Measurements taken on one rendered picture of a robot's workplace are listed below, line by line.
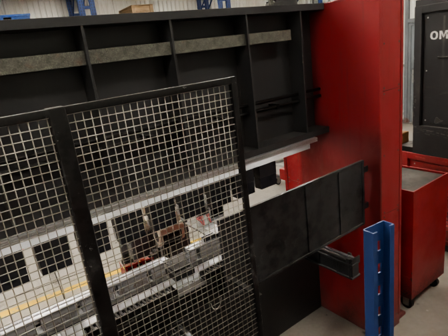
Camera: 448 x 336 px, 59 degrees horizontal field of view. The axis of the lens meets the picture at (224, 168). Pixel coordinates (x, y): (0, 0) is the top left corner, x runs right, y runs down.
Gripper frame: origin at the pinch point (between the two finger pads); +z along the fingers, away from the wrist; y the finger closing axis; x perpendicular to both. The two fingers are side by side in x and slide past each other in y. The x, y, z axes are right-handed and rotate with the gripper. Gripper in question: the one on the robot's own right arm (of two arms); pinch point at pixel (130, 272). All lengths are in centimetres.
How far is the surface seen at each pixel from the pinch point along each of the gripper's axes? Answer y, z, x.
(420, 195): 82, -1, 193
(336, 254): 88, 11, 102
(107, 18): 104, -131, -2
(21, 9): -522, -411, 22
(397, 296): 66, 67, 166
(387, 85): 109, -79, 152
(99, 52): 99, -118, -8
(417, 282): 63, 67, 194
